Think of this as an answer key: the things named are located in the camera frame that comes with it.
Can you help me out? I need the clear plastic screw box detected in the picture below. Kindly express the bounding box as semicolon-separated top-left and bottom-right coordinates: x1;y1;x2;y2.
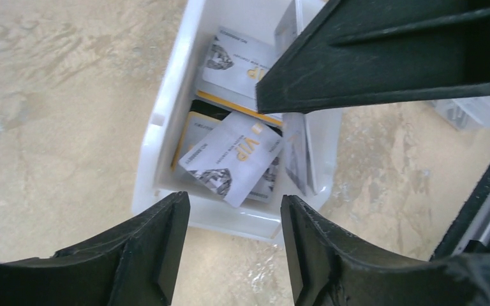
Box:
426;96;490;131

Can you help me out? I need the white plastic card box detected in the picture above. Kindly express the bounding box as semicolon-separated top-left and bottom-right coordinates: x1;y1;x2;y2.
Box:
131;0;343;244

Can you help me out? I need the gold edged card in box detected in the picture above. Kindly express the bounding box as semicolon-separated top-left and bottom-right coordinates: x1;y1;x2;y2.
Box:
196;27;282;127

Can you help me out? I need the black front table rail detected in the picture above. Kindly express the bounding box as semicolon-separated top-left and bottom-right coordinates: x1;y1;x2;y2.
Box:
430;164;490;261

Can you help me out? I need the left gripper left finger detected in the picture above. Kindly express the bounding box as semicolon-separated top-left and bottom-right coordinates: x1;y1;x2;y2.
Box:
0;192;190;305

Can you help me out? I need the white VIP card in box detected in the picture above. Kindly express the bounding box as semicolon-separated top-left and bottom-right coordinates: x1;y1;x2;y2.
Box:
177;112;283;207

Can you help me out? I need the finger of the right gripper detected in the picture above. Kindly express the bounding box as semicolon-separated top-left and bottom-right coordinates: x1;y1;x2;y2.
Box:
256;1;490;113

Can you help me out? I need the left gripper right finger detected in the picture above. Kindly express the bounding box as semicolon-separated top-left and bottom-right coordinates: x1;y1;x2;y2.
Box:
281;195;490;305

